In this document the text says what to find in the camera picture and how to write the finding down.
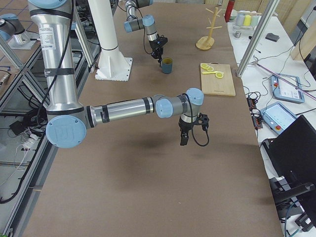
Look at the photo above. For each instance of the yellow plastic knife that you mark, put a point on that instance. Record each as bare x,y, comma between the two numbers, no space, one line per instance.
207,72

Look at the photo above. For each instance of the wooden cutting board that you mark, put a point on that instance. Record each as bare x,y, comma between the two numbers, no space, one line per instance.
211,85

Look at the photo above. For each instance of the blue teach pendant far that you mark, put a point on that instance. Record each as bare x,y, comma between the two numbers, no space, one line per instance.
283,91

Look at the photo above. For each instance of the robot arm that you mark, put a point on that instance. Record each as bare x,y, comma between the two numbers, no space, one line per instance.
68,119
136,21

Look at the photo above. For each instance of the aluminium frame post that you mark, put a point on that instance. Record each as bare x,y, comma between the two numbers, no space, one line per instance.
264,20

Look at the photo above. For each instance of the wooden cup storage rack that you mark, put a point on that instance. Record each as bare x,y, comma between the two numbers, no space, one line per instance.
206,42

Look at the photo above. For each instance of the light blue cup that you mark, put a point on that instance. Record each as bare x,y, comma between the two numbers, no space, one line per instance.
254,20

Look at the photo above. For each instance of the red thermos bottle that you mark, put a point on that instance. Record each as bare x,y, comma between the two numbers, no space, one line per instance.
229,9

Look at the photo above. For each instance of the blue teach pendant near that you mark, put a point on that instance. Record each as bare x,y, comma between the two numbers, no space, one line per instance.
278,117

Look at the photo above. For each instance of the dark teal mug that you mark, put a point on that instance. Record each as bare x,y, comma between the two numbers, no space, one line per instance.
166,65

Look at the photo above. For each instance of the small steel cup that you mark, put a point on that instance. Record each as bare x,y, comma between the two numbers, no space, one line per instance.
237,34

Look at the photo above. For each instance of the yellow cup lying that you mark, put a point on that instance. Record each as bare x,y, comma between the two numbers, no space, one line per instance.
247,20

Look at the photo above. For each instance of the grey cup lying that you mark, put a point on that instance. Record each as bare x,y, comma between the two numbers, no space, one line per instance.
240,19

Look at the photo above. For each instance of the lemon slice front of stack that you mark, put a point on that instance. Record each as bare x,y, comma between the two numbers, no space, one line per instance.
204,66

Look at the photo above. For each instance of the blue teach pendant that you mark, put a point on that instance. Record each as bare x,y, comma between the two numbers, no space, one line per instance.
283,91
278,117

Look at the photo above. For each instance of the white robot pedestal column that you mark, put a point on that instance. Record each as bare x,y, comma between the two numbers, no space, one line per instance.
112,64

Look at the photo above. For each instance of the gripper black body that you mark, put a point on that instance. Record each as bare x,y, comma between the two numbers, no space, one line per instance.
184,126
155,46

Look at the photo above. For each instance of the black square pad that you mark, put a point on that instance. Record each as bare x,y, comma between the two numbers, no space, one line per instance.
272,37

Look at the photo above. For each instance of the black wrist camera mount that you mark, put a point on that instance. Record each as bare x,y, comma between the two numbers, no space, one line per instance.
203,121

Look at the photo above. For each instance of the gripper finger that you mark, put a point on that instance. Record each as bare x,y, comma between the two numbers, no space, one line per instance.
159,57
184,137

